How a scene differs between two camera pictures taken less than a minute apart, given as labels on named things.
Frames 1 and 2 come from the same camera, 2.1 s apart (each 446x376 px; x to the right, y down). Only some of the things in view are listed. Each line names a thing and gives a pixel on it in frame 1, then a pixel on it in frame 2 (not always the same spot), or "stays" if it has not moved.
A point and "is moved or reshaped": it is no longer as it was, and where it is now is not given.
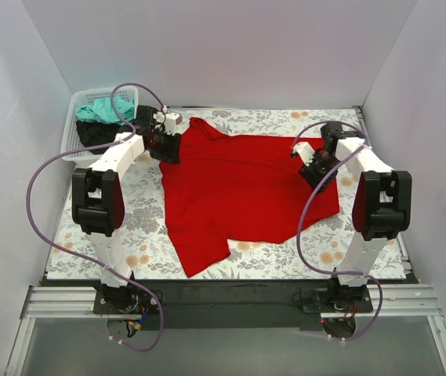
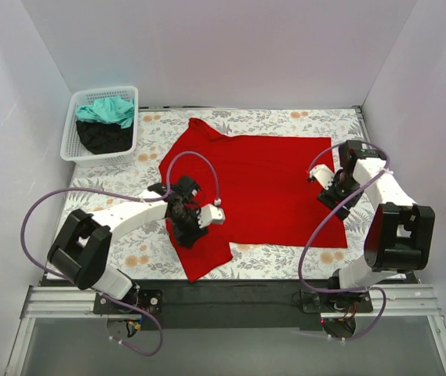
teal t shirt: [101, 110] stays
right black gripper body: [316, 177] to [333, 201]
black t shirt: [96, 132] stays
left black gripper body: [166, 153] to [187, 233]
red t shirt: [230, 188] is moved or reshaped
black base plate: [231, 305] stays
